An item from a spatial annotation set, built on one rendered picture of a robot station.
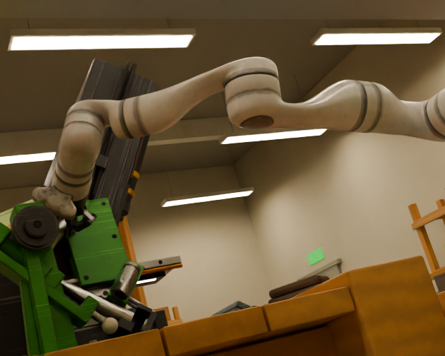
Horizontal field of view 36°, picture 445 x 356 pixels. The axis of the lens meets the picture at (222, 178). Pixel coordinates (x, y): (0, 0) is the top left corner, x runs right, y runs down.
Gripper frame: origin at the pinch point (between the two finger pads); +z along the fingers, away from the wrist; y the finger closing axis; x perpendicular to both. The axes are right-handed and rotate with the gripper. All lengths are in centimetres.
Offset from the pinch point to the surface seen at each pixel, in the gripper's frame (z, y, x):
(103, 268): 2.9, -12.3, 2.3
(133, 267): -0.7, -17.8, 0.6
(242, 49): 390, 58, -591
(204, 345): -50, -35, 36
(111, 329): -18.1, -22.4, 24.2
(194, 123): 574, 83, -623
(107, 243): 2.9, -9.8, -3.7
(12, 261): -23.3, -3.2, 25.2
